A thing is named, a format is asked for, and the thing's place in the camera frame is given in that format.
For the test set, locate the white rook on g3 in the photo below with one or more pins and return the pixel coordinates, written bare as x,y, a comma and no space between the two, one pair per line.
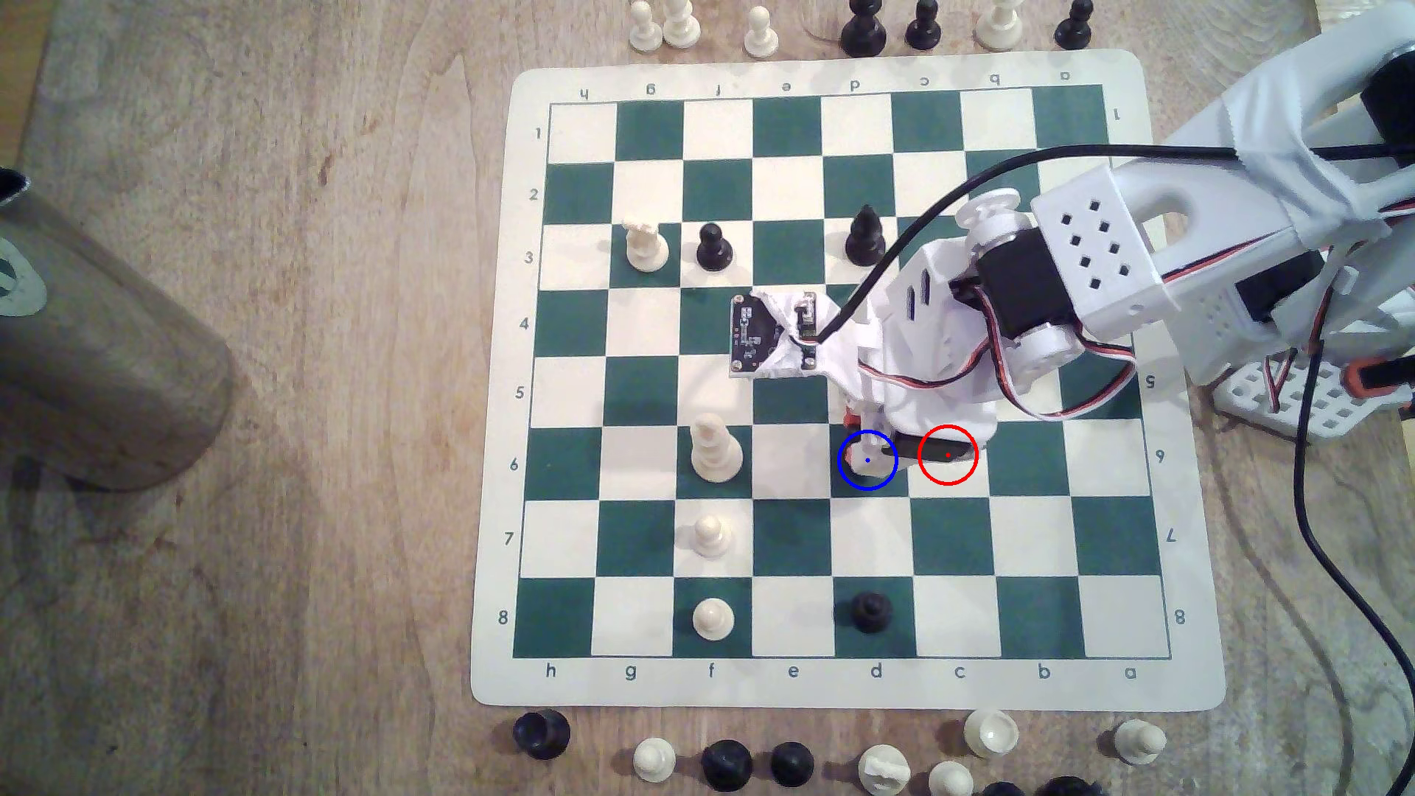
647,251

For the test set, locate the black pawn chess piece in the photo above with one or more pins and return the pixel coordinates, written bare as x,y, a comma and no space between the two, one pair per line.
792,764
1073,31
949,452
923,31
714,251
872,612

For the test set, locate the white perforated base plate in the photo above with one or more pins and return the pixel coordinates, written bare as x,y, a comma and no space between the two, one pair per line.
1349,415

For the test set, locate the white knight chess piece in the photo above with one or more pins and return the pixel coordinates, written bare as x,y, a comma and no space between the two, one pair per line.
884,771

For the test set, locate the black camera circuit board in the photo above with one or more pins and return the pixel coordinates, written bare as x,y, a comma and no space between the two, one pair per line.
757,334

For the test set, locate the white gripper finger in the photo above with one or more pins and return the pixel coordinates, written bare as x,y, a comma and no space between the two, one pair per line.
870,464

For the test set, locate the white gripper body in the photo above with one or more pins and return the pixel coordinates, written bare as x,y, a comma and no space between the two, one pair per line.
945,451

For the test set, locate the green white chessboard mat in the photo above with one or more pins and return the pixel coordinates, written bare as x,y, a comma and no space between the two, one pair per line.
652,387

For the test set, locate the white pawn chess piece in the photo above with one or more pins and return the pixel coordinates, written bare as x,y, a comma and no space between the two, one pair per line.
1140,742
712,537
646,33
654,760
761,38
951,781
713,619

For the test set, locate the orange black clamp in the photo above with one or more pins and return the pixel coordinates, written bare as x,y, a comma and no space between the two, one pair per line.
1376,383

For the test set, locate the white bishop chess piece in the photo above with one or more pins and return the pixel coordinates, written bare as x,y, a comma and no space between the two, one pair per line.
681,27

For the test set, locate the brown wooden cylinder post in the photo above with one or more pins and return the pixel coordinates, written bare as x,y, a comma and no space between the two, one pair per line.
100,354

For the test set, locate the tall black queen piece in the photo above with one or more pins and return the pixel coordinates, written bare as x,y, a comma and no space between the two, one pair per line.
862,35

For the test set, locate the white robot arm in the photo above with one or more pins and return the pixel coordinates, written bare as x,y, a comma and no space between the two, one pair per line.
1105,254

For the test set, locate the tall white king piece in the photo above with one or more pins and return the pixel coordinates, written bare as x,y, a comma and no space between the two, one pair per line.
716,453

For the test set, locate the black knight chess piece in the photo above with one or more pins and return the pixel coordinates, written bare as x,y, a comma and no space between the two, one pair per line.
726,765

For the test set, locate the black rook chess piece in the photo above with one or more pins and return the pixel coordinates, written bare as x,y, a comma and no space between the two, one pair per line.
542,734

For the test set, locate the black bishop chess piece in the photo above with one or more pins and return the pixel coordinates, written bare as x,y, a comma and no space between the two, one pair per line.
864,234

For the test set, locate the white rook chess piece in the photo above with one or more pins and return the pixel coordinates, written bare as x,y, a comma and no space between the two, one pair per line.
991,733
1001,28

